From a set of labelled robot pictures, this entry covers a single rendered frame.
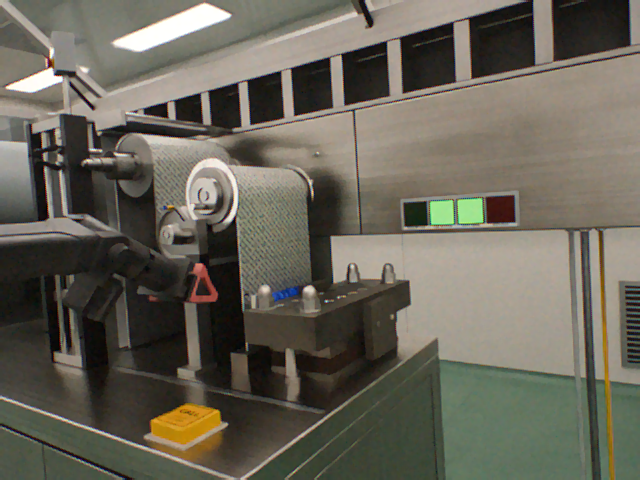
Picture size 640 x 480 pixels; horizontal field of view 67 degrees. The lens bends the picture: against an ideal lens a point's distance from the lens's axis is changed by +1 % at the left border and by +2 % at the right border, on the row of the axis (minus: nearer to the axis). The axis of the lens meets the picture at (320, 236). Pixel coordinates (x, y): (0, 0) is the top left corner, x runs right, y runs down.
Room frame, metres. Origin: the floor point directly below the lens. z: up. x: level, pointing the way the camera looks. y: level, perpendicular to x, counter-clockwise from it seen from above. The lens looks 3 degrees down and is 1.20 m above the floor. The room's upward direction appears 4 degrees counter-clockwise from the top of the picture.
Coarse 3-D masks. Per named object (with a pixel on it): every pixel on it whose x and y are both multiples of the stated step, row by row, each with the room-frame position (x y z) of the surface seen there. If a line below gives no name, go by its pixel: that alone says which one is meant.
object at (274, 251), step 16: (240, 224) 0.93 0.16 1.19; (256, 224) 0.97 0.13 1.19; (272, 224) 1.01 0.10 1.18; (288, 224) 1.06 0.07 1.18; (304, 224) 1.11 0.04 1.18; (240, 240) 0.93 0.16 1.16; (256, 240) 0.97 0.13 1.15; (272, 240) 1.01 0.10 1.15; (288, 240) 1.06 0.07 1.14; (304, 240) 1.11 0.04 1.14; (240, 256) 0.93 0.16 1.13; (256, 256) 0.97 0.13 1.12; (272, 256) 1.01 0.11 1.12; (288, 256) 1.05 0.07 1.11; (304, 256) 1.10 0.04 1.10; (240, 272) 0.93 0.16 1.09; (256, 272) 0.96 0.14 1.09; (272, 272) 1.00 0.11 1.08; (288, 272) 1.05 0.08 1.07; (304, 272) 1.10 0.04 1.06; (256, 288) 0.96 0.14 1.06; (272, 288) 1.00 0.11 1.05
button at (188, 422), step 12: (180, 408) 0.70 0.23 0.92; (192, 408) 0.70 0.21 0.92; (204, 408) 0.69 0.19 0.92; (156, 420) 0.66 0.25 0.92; (168, 420) 0.66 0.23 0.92; (180, 420) 0.66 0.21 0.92; (192, 420) 0.65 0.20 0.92; (204, 420) 0.66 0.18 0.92; (216, 420) 0.68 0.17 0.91; (156, 432) 0.66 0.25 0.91; (168, 432) 0.64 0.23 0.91; (180, 432) 0.63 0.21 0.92; (192, 432) 0.64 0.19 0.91; (204, 432) 0.66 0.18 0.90; (180, 444) 0.63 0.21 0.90
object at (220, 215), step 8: (208, 168) 0.95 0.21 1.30; (216, 168) 0.94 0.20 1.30; (200, 176) 0.96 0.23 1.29; (208, 176) 0.95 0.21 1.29; (216, 176) 0.94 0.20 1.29; (224, 176) 0.93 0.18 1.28; (192, 184) 0.97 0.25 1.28; (224, 184) 0.92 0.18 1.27; (224, 192) 0.93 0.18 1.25; (224, 200) 0.93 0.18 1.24; (224, 208) 0.93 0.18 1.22; (200, 216) 0.97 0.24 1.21; (208, 216) 0.95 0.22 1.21; (216, 216) 0.94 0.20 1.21; (224, 216) 0.93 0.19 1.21; (208, 224) 0.95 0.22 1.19
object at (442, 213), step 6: (432, 204) 1.03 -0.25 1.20; (438, 204) 1.03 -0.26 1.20; (444, 204) 1.02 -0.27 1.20; (450, 204) 1.01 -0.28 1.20; (432, 210) 1.03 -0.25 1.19; (438, 210) 1.03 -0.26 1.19; (444, 210) 1.02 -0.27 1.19; (450, 210) 1.01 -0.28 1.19; (432, 216) 1.03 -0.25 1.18; (438, 216) 1.03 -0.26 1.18; (444, 216) 1.02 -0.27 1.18; (450, 216) 1.01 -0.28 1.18; (432, 222) 1.04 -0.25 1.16; (438, 222) 1.03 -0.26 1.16; (444, 222) 1.02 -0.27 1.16; (450, 222) 1.01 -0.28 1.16
